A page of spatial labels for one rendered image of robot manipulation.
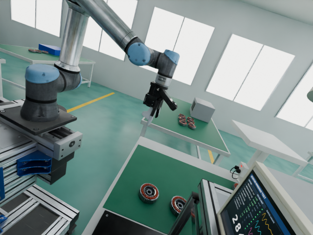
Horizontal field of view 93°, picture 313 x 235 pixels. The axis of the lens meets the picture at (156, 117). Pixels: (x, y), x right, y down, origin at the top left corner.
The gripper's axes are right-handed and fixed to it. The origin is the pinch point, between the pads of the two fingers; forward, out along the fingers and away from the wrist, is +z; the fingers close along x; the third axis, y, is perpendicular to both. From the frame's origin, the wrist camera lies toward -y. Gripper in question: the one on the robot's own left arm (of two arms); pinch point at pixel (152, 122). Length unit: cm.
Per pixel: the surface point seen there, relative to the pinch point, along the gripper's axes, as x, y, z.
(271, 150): -24, -68, -4
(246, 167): -50, -75, 25
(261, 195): 40, -35, -13
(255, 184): 37, -35, -13
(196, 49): -401, 31, -83
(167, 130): -88, -3, 41
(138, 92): -385, 154, 94
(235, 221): 40, -35, -3
